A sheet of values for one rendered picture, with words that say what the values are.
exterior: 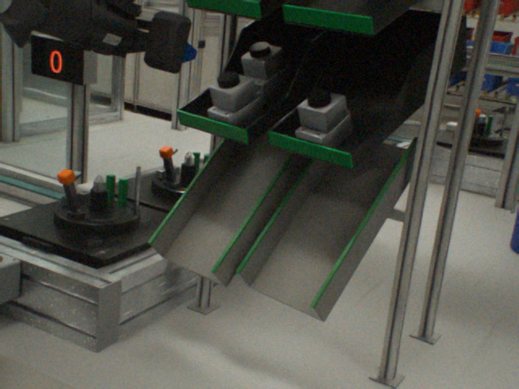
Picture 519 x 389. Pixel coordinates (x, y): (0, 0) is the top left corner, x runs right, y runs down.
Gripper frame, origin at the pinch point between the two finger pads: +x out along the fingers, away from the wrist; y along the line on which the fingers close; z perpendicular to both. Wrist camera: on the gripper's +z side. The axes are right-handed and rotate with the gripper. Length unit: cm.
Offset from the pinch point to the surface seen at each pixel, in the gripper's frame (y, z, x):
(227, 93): -2.9, -3.4, 11.5
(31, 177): 57, -29, 29
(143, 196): 34, -26, 37
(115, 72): 127, -4, 103
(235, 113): -3.4, -5.6, 13.4
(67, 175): 25.3, -21.9, 12.1
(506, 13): 264, 152, 690
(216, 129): -0.9, -8.3, 13.3
